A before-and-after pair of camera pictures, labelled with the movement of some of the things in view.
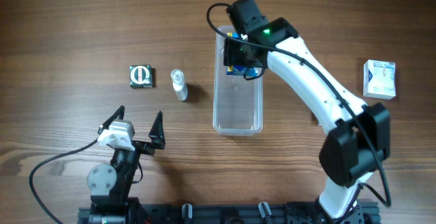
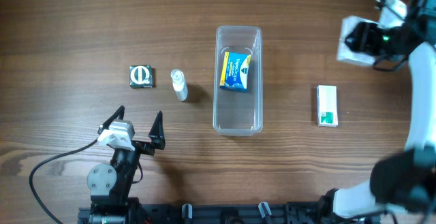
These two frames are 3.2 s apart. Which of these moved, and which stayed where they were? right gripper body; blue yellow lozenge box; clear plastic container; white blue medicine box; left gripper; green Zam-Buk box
Moved: blue yellow lozenge box; white blue medicine box; right gripper body
Stayed: left gripper; clear plastic container; green Zam-Buk box
